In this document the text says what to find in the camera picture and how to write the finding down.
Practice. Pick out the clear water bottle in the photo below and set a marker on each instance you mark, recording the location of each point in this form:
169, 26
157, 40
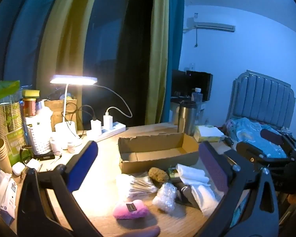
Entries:
196, 95

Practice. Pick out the tall white charger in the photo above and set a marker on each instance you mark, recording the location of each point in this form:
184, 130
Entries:
107, 120

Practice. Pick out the pack of cotton swabs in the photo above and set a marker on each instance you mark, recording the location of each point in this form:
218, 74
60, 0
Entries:
135, 186

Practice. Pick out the dark window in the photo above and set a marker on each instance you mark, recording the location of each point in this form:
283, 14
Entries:
118, 42

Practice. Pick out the red jar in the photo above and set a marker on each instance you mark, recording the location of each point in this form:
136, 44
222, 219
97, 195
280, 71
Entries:
29, 107

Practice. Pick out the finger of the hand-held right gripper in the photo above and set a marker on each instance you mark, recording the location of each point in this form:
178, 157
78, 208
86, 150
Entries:
271, 134
249, 151

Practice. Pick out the grey fabric item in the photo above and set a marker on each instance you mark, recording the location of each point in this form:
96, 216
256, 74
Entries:
186, 195

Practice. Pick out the white earbuds case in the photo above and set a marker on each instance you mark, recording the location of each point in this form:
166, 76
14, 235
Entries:
18, 168

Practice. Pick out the yellow green sponge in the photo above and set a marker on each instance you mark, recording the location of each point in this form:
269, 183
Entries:
30, 93

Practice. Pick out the black flat device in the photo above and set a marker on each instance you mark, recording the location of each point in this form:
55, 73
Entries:
44, 156

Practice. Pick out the small green box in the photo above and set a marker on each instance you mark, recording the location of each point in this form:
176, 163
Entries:
173, 174

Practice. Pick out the white air conditioner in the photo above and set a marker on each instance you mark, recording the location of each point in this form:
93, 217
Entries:
212, 26

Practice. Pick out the white towel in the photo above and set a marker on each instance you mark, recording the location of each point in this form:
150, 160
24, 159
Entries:
199, 177

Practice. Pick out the white plastic bottle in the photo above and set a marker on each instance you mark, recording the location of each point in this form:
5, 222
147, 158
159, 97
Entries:
55, 145

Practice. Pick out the brown natural sponge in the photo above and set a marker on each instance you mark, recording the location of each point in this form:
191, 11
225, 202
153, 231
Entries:
158, 175

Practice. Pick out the steel tumbler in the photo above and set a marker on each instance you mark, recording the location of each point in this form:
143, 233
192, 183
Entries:
187, 118

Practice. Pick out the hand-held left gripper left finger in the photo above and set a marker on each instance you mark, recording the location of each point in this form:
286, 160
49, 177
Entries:
83, 164

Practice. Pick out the blue curtain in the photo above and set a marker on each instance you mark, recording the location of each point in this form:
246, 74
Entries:
175, 42
24, 29

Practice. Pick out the blue printed blanket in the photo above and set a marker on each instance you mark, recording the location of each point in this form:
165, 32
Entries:
249, 133

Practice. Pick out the wide white charger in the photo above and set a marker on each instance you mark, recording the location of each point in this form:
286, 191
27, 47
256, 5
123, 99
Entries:
96, 127

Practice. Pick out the brown cardboard sheet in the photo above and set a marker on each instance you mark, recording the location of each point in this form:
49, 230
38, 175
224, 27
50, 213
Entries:
56, 109

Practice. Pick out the white plastic basket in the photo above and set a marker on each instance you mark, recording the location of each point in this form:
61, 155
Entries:
38, 138

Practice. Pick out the black monitor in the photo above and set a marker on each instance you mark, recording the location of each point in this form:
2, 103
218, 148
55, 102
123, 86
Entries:
192, 84

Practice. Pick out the white plastic packages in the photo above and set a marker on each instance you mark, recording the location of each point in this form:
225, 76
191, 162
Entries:
1, 190

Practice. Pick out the white desk lamp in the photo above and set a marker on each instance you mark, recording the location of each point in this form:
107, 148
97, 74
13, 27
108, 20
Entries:
74, 79

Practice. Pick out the clear bubble wrap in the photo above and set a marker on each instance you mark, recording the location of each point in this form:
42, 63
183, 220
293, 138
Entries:
165, 197

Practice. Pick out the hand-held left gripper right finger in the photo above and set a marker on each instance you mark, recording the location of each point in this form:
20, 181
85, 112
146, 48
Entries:
212, 170

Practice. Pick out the yellow tissue pack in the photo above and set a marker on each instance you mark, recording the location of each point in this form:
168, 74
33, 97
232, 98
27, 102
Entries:
208, 132

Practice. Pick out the grey padded headboard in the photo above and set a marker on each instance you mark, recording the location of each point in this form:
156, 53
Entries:
261, 96

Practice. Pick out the yellow curtain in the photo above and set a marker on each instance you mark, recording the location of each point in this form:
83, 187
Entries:
159, 54
64, 42

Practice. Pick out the green bag of paper cups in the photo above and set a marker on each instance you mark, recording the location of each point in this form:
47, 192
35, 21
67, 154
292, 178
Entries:
9, 118

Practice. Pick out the pink fluffy sponge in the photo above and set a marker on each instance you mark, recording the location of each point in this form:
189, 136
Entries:
129, 209

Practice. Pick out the small pill bottle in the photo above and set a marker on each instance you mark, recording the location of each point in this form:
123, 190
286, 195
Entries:
71, 148

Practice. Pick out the white power strip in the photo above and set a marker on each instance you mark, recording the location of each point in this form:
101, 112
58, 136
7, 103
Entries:
113, 130

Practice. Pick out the stack of brown paper cups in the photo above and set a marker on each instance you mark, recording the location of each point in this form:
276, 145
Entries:
0, 153

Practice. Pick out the cardboard box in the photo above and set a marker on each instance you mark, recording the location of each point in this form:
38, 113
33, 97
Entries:
160, 153

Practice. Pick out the person's left hand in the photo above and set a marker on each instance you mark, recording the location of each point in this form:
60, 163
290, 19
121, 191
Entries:
140, 232

